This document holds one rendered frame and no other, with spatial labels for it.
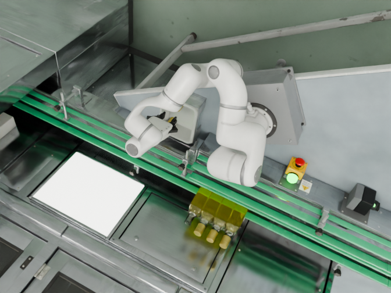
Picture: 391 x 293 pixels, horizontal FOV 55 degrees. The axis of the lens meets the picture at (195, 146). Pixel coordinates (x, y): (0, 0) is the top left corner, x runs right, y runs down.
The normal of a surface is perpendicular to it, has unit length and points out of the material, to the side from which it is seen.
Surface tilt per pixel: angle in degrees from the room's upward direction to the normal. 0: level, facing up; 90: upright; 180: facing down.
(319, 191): 90
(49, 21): 90
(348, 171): 0
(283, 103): 5
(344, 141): 0
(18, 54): 90
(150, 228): 90
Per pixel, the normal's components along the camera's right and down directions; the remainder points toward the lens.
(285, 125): -0.49, 0.59
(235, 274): 0.13, -0.65
